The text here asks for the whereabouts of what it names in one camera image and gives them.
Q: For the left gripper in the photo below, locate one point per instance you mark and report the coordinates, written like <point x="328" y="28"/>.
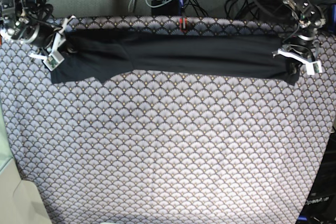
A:
<point x="302" y="48"/>

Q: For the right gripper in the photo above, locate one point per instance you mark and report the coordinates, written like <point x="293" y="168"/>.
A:
<point x="50" y="40"/>

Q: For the dark grey T-shirt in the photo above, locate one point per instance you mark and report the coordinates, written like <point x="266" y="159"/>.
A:
<point x="104" y="53"/>

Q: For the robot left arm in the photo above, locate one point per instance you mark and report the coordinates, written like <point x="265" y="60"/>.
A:
<point x="306" y="14"/>

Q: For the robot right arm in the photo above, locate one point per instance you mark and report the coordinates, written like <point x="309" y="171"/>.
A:
<point x="35" y="11"/>

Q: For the orange table clamp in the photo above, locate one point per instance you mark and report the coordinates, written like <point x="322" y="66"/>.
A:
<point x="183" y="24"/>

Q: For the fan patterned tablecloth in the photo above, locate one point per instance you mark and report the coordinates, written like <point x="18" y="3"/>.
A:
<point x="160" y="147"/>

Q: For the black OpenArm case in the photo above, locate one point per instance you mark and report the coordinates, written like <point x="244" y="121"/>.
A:
<point x="320" y="204"/>

